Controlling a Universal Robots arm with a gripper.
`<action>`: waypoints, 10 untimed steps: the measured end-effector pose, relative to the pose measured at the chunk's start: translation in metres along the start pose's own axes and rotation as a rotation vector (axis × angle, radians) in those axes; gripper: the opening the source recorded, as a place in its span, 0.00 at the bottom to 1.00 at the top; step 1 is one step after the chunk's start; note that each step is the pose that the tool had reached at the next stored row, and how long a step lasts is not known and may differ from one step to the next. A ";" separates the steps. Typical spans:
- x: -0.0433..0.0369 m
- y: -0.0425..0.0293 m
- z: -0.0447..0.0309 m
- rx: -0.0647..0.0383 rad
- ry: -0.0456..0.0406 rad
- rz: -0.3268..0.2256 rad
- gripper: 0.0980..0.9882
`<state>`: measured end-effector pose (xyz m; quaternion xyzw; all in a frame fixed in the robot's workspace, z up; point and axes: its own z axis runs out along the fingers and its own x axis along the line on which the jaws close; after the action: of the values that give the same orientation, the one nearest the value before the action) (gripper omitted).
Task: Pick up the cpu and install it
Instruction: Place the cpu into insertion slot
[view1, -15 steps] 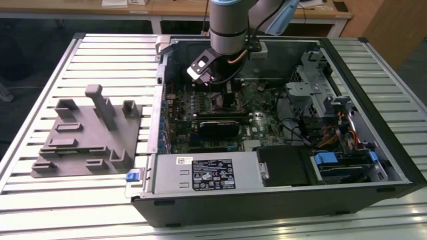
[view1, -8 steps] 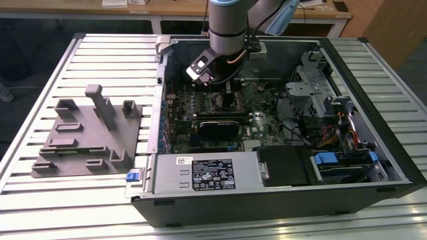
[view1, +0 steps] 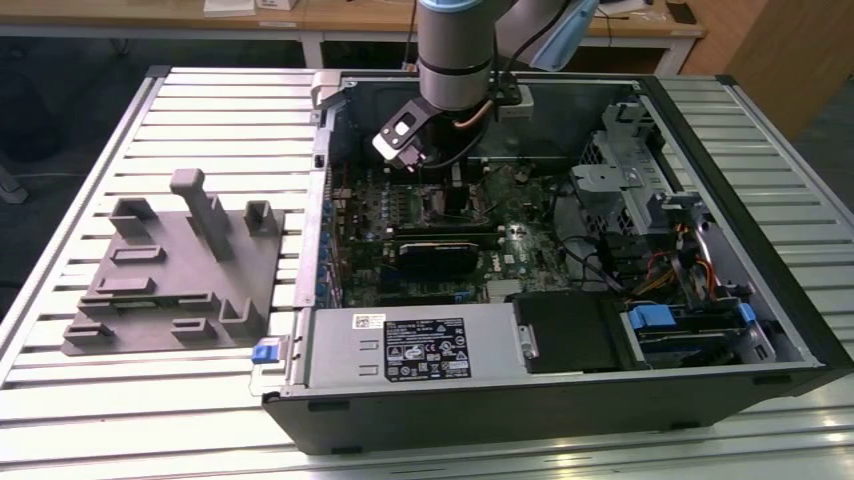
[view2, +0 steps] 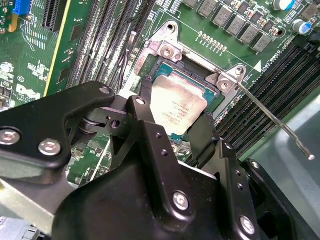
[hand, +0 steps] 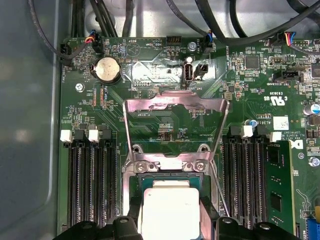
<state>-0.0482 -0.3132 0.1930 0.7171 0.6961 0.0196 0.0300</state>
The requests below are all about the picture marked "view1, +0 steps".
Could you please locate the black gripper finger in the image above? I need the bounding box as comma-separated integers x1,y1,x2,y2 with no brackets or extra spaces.
444,172,470,217

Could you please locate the metal socket cover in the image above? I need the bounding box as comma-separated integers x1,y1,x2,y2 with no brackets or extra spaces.
470,163,533,211

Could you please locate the CPU socket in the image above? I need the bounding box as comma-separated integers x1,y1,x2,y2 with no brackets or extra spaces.
414,183,495,225

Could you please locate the black RAM stick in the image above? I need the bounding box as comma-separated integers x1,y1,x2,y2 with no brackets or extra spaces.
398,224,499,236
394,233,499,246

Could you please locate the black graphics card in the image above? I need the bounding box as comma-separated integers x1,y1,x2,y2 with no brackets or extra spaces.
392,241,482,275

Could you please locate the green motherboard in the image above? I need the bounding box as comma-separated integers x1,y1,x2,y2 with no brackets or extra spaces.
326,159,582,309

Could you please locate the silver chipset heatsink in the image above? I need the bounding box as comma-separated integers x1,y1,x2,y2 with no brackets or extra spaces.
486,279,527,302

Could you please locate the silver drive cage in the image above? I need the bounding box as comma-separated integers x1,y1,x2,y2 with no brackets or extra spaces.
570,102,677,236

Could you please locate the black plastic drive cover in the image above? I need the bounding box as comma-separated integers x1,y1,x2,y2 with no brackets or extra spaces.
513,292,633,376

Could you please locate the silver power supply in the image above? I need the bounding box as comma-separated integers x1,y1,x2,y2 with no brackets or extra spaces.
303,305,529,389

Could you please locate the blue disk carrier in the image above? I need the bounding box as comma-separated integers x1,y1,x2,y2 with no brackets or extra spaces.
626,302,757,334

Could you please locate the large white box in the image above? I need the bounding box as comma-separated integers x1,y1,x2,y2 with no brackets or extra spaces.
203,0,256,19

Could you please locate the grey parts rack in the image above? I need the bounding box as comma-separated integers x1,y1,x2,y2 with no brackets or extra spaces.
59,168,287,357

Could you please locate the black PC case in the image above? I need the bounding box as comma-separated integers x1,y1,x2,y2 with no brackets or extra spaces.
260,69,854,456

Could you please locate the wooden desk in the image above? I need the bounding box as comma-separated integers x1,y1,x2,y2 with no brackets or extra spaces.
0,0,709,76

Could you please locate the wooden cabinet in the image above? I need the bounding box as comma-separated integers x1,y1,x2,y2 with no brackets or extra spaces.
679,0,854,139

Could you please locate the grey metal foot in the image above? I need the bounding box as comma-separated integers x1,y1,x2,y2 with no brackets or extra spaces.
0,162,30,204

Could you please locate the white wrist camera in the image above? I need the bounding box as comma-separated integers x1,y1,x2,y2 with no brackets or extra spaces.
371,97,439,174
497,84,537,122

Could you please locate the silver case handle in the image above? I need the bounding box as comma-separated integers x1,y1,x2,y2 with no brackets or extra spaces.
310,69,350,110

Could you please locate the coloured power wire bundle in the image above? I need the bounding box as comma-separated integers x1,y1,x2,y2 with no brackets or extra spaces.
633,249,726,301

